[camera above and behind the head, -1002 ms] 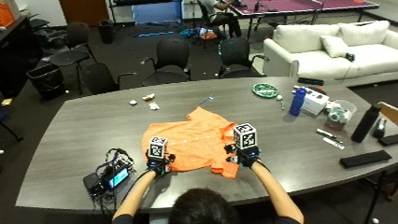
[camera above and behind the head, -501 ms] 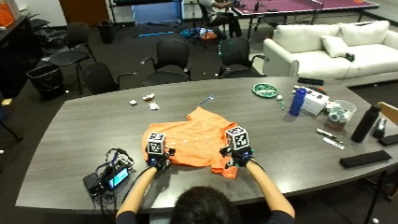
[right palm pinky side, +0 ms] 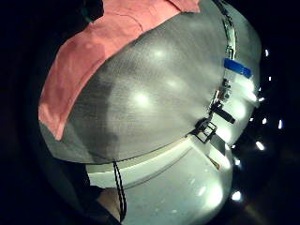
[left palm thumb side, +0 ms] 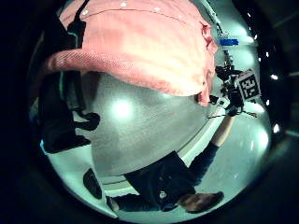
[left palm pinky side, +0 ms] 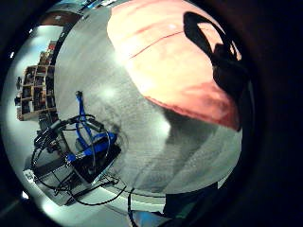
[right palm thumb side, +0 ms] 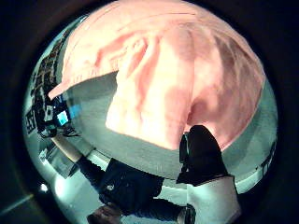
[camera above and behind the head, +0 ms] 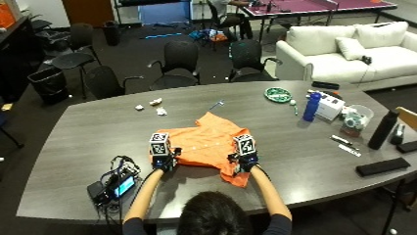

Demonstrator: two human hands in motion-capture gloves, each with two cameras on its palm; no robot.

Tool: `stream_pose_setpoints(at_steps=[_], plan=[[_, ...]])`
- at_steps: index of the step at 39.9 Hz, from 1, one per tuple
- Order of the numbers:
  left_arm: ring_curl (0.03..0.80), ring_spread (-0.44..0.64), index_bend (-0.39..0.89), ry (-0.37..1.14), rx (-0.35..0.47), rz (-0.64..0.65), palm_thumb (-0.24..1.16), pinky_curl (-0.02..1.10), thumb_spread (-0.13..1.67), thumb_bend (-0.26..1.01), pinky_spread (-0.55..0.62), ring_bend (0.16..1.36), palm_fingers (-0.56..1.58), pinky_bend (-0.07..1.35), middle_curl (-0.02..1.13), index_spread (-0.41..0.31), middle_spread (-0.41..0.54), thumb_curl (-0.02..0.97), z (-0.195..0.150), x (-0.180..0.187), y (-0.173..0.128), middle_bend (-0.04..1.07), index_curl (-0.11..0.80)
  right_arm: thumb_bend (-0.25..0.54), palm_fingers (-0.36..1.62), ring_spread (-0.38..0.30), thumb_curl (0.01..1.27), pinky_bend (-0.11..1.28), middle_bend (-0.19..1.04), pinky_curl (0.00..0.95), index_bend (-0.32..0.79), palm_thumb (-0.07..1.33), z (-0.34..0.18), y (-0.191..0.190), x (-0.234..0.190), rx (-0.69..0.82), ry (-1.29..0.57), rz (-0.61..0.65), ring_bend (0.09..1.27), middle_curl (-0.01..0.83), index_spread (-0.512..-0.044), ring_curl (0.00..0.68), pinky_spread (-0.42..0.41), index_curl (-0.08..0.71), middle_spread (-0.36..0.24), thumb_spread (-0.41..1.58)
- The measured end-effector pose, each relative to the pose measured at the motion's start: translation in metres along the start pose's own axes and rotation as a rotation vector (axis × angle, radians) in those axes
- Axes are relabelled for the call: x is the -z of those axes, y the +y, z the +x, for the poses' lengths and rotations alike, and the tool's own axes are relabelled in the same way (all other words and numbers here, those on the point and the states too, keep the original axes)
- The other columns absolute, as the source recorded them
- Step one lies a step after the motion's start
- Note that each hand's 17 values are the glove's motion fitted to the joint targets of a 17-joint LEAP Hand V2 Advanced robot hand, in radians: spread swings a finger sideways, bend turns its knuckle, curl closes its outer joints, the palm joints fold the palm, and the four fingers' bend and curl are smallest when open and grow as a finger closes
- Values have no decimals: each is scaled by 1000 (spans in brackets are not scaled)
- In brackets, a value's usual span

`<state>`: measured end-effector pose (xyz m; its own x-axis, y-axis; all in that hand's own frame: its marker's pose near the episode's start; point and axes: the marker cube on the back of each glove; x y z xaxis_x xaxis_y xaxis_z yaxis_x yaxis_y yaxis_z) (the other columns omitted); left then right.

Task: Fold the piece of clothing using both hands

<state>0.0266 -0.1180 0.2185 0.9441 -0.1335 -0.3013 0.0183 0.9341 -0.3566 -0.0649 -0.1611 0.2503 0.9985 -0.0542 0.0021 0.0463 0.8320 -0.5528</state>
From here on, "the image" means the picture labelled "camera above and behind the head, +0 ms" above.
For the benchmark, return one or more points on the small black case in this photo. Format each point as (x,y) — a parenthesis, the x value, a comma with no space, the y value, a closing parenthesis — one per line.
(407,147)

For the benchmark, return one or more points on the clear plastic container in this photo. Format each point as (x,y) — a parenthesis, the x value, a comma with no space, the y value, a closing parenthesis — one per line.
(359,118)

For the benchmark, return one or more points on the person's left hand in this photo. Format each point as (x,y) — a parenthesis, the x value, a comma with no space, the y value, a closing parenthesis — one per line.
(163,161)

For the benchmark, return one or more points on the purple table-tennis table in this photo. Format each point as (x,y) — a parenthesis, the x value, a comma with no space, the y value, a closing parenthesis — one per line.
(313,6)

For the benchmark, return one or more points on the black water bottle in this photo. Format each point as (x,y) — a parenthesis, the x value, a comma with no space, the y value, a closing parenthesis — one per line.
(383,130)

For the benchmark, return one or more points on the white box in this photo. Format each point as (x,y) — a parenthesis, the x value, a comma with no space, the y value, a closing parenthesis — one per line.
(330,106)

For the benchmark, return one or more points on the black office chair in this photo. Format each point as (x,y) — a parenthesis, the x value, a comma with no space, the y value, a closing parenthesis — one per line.
(179,65)
(77,54)
(250,62)
(223,20)
(105,81)

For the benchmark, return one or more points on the white marker pen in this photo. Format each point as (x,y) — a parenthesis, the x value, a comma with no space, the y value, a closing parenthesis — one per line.
(342,140)
(350,150)

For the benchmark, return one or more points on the blue water bottle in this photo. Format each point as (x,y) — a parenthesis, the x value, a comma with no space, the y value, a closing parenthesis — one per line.
(311,107)

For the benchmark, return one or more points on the green round tape roll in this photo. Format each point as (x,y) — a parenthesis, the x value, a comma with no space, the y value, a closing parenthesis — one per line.
(278,94)

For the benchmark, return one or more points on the black round waste bin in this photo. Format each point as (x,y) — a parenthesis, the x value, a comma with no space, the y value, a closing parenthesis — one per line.
(113,32)

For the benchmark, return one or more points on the black device with lit screen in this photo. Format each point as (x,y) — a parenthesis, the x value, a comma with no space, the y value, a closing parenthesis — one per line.
(117,188)

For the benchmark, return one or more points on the left glove marker cube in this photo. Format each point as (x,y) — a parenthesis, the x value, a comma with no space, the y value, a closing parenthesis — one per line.
(159,144)

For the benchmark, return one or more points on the crumpled white paper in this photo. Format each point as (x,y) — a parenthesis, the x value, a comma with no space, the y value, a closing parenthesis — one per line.
(139,107)
(157,102)
(162,111)

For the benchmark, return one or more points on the the person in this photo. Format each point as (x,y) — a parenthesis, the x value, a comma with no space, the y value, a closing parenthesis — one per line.
(209,213)

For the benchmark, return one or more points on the wooden chair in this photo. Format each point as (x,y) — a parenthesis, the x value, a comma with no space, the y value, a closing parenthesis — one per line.
(408,118)

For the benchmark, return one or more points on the right glove marker cube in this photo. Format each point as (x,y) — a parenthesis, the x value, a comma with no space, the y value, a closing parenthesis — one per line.
(246,144)

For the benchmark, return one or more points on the small blue-grey tool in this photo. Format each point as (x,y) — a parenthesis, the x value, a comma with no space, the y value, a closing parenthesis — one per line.
(217,104)

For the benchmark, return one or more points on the dark cabinet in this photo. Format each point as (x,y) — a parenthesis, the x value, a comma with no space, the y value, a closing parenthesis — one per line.
(13,55)

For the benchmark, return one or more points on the black game controller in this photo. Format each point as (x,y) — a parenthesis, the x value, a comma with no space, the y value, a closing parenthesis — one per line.
(367,59)

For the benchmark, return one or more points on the white sofa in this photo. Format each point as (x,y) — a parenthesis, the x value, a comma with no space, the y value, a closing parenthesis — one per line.
(347,57)

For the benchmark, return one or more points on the black flat remote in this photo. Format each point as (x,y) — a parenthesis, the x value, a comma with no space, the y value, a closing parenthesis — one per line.
(326,85)

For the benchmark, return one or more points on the green pen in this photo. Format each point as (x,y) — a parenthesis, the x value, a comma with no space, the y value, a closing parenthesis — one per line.
(295,109)

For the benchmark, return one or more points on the orange shirt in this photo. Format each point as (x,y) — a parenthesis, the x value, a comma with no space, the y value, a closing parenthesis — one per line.
(209,143)

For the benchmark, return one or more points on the person's right hand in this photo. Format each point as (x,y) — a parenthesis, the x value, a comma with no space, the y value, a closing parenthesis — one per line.
(246,162)

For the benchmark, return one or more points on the glove marker cube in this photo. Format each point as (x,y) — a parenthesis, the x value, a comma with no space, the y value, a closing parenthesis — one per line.
(159,144)
(246,144)

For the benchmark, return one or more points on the small white ball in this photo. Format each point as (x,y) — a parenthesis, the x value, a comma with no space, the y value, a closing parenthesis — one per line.
(293,102)

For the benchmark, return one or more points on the long black case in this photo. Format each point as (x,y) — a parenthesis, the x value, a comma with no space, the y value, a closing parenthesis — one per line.
(383,166)

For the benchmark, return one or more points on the white sofa cushion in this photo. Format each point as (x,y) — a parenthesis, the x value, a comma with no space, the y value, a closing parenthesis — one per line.
(350,48)

